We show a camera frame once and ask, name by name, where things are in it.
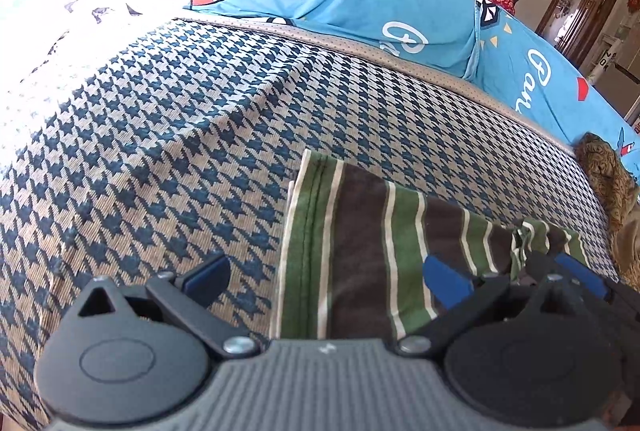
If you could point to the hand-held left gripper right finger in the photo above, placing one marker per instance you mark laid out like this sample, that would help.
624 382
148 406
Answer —
445 281

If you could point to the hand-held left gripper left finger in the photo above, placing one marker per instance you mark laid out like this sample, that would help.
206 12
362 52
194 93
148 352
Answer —
210 273

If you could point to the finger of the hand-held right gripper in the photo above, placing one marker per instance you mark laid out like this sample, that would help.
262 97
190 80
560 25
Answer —
539 263
582 272

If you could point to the green brown striped shirt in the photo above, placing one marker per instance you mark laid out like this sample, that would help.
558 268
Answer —
360 236

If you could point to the brown patterned cloth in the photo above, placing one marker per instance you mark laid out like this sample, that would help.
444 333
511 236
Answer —
610 181

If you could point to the houndstooth bed blanket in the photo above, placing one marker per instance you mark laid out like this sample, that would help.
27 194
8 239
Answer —
175 151

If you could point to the white printed hanging cloth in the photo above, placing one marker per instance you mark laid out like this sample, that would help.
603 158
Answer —
602 61

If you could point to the brown wooden door frame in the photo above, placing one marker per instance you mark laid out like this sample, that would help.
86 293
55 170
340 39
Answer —
575 1

